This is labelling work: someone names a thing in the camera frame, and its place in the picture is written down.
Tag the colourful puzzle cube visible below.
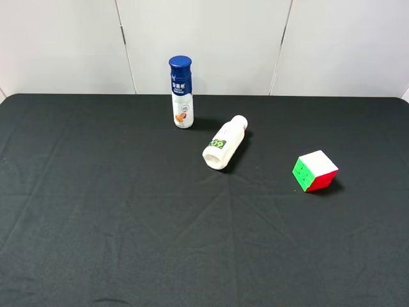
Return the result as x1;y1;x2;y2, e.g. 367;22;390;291
292;150;339;193

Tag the blue capped yogurt bottle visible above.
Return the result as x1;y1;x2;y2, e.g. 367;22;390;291
169;55;194;129

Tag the black tablecloth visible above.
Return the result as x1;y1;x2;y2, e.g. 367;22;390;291
1;94;408;306

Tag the white plastic bottle lying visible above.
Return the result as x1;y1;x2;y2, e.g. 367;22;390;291
202;115;248;170

